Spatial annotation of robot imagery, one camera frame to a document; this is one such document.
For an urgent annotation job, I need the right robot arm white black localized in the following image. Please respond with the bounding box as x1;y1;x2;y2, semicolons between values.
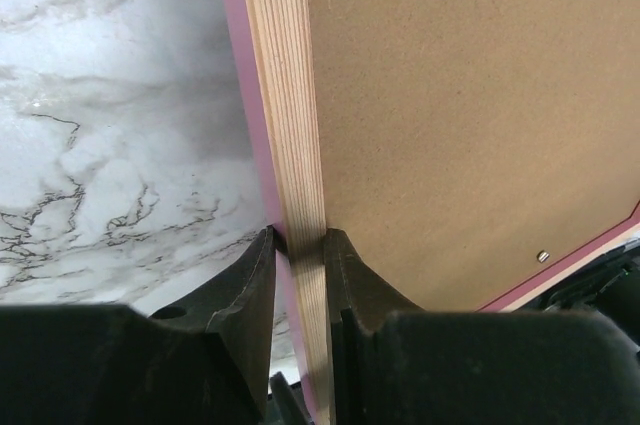
522;240;639;346

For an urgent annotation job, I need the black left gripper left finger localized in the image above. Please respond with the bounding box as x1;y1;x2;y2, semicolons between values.
1;228;276;424

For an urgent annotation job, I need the pink picture frame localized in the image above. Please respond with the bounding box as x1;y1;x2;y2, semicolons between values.
224;0;639;424

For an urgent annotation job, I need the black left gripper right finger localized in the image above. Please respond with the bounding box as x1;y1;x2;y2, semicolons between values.
323;229;639;424

